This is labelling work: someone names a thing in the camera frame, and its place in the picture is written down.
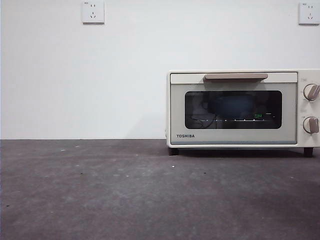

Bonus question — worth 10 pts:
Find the glass oven door beige handle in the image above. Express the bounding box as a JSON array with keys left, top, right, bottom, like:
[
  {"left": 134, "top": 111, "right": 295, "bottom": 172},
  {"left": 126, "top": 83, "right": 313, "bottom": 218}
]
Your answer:
[{"left": 169, "top": 71, "right": 299, "bottom": 145}]

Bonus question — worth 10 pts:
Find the blue ribbed bowl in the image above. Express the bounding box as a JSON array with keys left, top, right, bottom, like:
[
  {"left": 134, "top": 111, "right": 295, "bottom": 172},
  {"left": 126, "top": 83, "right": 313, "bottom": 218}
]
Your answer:
[{"left": 212, "top": 94, "right": 252, "bottom": 119}]

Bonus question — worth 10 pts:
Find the cream Toshiba toaster oven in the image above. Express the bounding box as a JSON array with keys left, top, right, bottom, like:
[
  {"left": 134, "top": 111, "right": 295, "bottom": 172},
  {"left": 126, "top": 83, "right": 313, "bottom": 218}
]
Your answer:
[{"left": 166, "top": 69, "right": 320, "bottom": 158}]

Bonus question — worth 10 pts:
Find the cream and beige oven knob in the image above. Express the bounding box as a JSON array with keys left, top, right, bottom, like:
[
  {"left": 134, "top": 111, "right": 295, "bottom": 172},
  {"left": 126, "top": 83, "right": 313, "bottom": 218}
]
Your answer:
[
  {"left": 302, "top": 83, "right": 320, "bottom": 102},
  {"left": 302, "top": 116, "right": 320, "bottom": 134}
]

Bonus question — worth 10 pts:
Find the metal wire oven rack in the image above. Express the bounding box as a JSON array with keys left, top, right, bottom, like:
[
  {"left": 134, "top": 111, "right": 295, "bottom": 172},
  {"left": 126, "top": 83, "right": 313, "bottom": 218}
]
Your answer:
[{"left": 192, "top": 117, "right": 276, "bottom": 123}]

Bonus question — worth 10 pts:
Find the white wall socket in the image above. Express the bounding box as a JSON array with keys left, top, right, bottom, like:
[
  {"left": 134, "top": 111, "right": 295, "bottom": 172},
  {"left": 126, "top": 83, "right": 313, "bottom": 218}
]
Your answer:
[
  {"left": 298, "top": 2, "right": 320, "bottom": 26},
  {"left": 82, "top": 0, "right": 105, "bottom": 25}
]

